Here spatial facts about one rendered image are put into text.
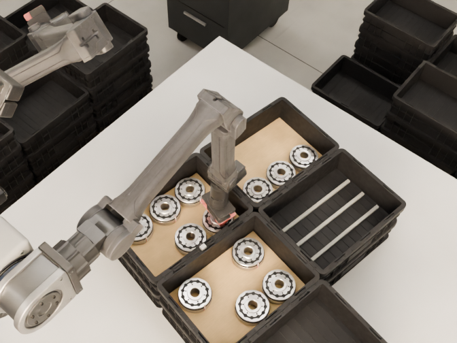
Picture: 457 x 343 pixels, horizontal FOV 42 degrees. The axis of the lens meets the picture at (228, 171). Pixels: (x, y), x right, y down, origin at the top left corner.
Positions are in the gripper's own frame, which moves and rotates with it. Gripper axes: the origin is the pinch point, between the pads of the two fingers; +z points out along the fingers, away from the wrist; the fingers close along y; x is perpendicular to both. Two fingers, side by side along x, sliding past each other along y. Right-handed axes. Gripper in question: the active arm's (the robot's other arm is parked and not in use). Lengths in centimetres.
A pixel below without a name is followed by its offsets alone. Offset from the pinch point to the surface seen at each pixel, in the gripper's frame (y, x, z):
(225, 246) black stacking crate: -9.9, 3.5, 0.5
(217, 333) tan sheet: -30.7, 20.9, 5.1
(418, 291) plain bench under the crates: -54, -46, 15
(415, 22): 55, -166, 31
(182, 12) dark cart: 147, -82, 54
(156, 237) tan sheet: 7.0, 18.9, 4.8
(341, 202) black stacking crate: -17.2, -40.3, 2.5
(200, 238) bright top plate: -3.0, 8.3, 1.2
